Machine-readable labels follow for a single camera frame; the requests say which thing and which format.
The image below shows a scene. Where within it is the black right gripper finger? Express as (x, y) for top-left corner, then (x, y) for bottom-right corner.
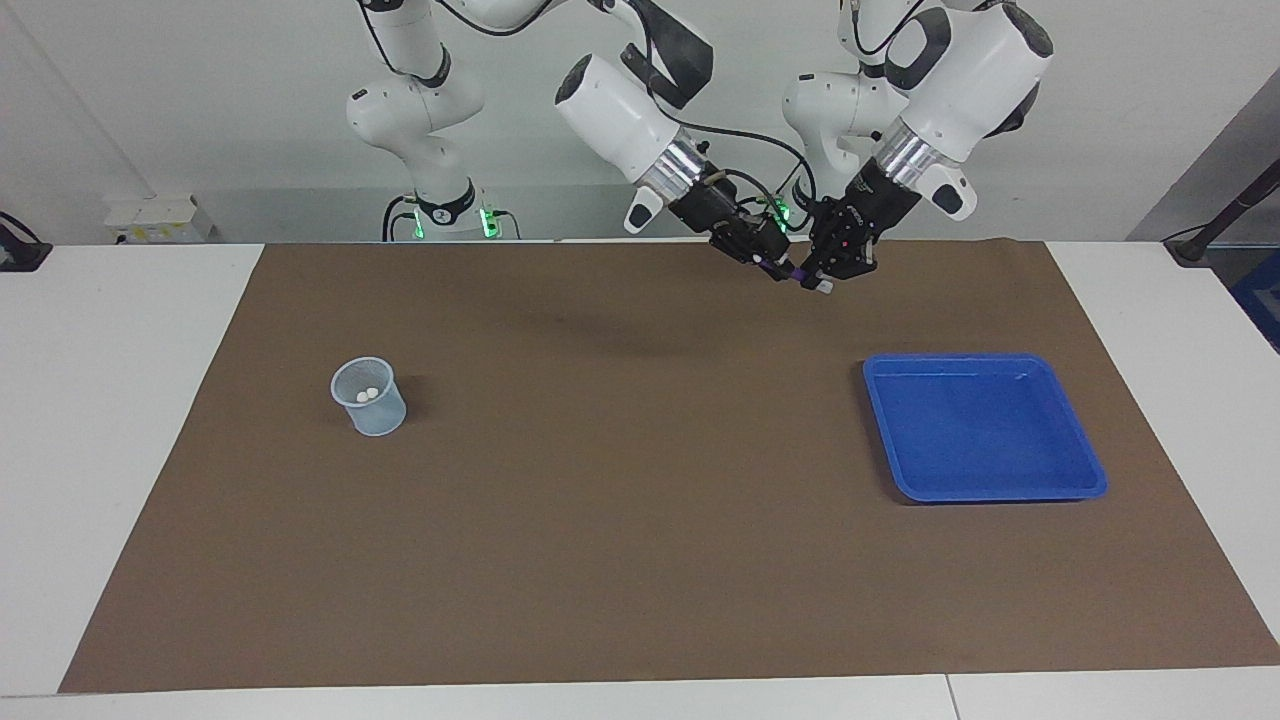
(710, 238), (796, 284)
(733, 213), (793, 261)

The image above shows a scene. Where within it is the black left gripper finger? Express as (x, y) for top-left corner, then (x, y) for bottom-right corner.
(799, 198), (848, 288)
(828, 238), (881, 283)

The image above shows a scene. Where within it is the purple pen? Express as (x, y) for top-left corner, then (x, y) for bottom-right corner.
(760, 258), (836, 294)

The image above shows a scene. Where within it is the blue plastic tray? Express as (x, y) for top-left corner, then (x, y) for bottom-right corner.
(862, 352), (1109, 503)

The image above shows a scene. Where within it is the brown table mat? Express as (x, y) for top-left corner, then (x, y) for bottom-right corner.
(58, 238), (1280, 694)

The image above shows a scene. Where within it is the black stand leg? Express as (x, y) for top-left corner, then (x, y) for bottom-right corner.
(1163, 160), (1280, 266)

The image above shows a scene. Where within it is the pale blue mesh pen cup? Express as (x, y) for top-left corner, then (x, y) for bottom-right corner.
(330, 357), (408, 437)

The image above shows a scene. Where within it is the blue box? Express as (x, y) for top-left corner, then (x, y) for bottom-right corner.
(1232, 250), (1280, 353)

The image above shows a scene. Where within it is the black table clamp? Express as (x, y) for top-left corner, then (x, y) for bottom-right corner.
(0, 212), (53, 273)

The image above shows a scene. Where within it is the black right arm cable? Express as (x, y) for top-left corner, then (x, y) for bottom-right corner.
(355, 0), (816, 236)

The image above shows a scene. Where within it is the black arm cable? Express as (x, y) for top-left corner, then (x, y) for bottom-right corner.
(355, 0), (816, 236)
(838, 0), (926, 61)

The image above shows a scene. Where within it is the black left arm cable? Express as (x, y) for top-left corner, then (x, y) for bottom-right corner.
(838, 0), (926, 61)

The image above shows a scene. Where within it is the white wall outlet box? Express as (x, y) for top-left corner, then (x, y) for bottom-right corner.
(105, 195), (216, 244)

